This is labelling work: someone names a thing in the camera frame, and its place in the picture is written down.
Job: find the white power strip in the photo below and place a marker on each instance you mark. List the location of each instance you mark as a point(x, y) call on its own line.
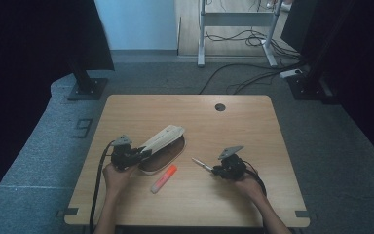
point(290, 73)

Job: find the person's right hand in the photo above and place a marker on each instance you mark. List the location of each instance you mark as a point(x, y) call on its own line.
point(250, 188)

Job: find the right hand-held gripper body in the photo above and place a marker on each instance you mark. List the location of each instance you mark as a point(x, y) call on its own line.
point(233, 167)

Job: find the dark curtain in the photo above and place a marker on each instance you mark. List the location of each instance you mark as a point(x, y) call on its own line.
point(29, 65)
point(363, 65)

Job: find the white metal desk frame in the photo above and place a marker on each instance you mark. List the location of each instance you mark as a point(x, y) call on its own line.
point(237, 19)

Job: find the silver pen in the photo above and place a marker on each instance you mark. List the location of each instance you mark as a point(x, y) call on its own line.
point(202, 163)

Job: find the cream pencil case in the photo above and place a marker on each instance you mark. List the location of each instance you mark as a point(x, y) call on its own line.
point(164, 152)

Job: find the black stand with base plate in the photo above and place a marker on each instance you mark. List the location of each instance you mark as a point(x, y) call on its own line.
point(87, 87)
point(306, 87)

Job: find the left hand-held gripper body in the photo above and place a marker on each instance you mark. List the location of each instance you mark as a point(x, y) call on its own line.
point(123, 157)

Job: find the person's left hand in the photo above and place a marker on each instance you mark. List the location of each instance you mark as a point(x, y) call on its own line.
point(117, 182)

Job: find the black table edge bracket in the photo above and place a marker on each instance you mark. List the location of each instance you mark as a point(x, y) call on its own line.
point(302, 214)
point(67, 212)

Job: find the orange highlighter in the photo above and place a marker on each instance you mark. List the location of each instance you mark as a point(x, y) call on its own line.
point(164, 179)

